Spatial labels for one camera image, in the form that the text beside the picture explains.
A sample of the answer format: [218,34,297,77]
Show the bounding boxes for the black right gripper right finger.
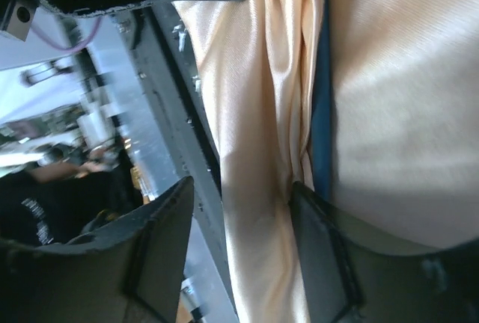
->
[290,182,478,322]

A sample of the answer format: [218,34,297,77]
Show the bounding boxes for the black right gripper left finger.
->
[1,176,195,322]

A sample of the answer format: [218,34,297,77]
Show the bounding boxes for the peach satin napkin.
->
[174,0,478,322]

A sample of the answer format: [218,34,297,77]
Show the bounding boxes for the person in black shirt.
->
[1,147,143,247]

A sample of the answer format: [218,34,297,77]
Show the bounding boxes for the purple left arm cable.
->
[29,16,103,52]

